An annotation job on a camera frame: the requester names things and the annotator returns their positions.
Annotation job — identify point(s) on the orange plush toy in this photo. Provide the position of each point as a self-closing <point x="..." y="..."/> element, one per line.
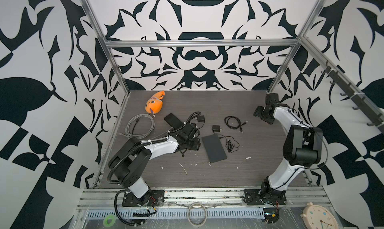
<point x="155" y="103"/>

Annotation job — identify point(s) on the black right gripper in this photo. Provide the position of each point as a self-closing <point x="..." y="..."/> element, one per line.
<point x="257" y="112"/>

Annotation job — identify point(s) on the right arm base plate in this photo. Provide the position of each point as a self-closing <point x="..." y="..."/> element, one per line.
<point x="255" y="197"/>

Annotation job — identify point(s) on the black rectangular box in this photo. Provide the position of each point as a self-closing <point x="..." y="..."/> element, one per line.
<point x="214" y="148"/>

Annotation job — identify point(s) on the green tape roll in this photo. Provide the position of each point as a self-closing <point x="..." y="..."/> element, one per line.
<point x="109" y="220"/>

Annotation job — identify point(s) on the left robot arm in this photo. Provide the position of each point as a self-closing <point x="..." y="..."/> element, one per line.
<point x="128" y="164"/>

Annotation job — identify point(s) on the black network switch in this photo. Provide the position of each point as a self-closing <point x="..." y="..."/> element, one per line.
<point x="173" y="121"/>

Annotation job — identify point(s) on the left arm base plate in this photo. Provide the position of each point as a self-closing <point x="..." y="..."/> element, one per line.
<point x="152" y="198"/>

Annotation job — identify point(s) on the black wall hook rail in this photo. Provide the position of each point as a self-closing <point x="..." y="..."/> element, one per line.
<point x="359" y="98"/>

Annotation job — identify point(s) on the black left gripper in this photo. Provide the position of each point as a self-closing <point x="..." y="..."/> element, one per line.
<point x="197" y="145"/>

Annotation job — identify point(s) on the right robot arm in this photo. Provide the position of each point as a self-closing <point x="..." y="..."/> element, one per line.
<point x="302" y="147"/>

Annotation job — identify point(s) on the white analog clock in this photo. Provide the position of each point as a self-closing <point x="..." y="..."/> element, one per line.
<point x="318" y="217"/>

